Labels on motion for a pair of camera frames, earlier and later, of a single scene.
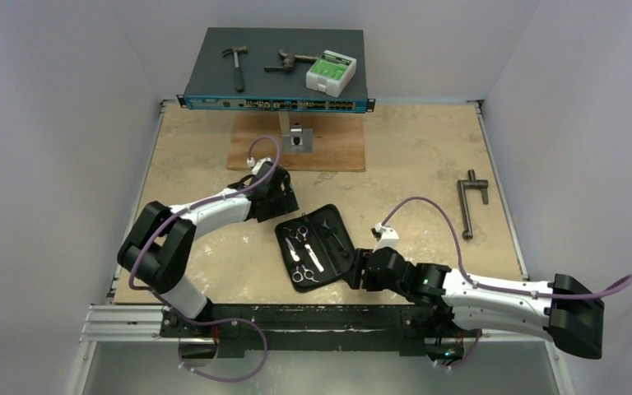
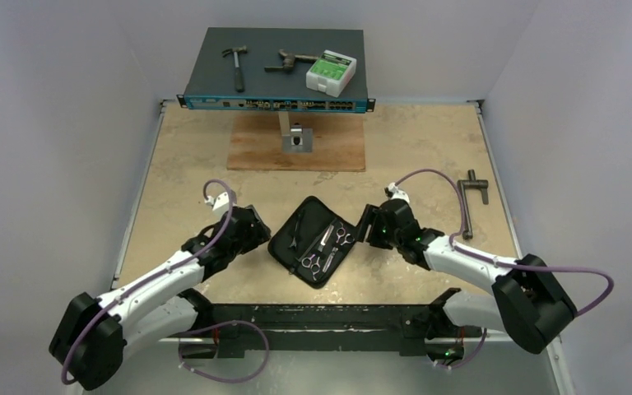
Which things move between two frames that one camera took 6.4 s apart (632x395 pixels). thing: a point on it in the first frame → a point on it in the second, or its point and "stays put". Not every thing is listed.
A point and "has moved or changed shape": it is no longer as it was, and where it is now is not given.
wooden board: x=338 y=141 stays put
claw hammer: x=239 y=83 stays put
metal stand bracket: x=296 y=139 stays put
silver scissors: x=303 y=230 → x=342 y=239
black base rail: x=313 y=330 stays put
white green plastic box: x=331 y=72 stays put
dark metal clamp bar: x=471 y=183 stays put
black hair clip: x=343 y=252 → x=294 y=243
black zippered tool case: x=317 y=248 has moved or changed shape
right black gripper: x=360 y=266 → x=376 y=225
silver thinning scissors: x=298 y=276 → x=313 y=262
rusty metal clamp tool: x=288 y=62 stays put
